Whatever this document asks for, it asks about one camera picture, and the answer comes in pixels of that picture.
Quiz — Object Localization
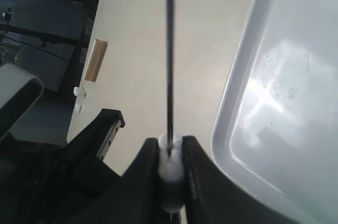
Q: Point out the white marshmallow piece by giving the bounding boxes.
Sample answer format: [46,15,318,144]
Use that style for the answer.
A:
[158,133,185,213]

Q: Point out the thin metal skewer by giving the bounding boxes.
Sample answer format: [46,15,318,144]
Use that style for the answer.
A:
[166,0,175,156]

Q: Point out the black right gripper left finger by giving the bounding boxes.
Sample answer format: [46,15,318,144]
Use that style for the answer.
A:
[87,138,159,223]

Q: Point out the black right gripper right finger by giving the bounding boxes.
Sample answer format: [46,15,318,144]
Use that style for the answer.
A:
[182,136,295,224]

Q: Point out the small white plastic clips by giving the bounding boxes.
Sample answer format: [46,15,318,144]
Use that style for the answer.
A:
[73,87,87,113]

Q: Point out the wooden block at table edge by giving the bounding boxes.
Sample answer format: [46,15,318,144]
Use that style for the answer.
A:
[84,39,108,82]

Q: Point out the white rectangular plastic tray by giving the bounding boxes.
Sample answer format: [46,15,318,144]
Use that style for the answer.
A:
[211,0,337,223]

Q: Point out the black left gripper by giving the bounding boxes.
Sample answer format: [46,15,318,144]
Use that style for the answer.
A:
[1,109,125,223]

